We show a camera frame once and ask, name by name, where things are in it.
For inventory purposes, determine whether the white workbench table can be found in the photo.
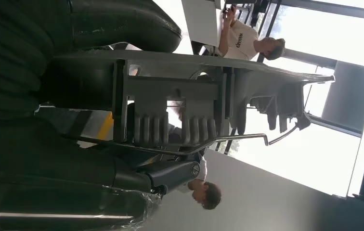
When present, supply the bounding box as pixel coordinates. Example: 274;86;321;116
35;105;116;149

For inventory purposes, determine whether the person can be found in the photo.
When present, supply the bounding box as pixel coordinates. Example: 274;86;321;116
218;3;286;61
166;153;223;211

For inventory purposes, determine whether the white panel desk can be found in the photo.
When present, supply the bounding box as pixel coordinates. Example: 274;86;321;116
181;0;225;49

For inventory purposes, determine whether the grey building pillar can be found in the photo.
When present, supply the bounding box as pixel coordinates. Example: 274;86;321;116
322;60;364;132

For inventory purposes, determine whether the black window frame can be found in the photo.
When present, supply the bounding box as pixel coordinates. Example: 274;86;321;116
225;0;364;24

